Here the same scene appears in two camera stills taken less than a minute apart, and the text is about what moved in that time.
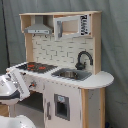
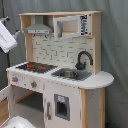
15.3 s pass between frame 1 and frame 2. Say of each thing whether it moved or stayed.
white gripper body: moved
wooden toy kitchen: stayed
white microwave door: stayed
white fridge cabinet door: stayed
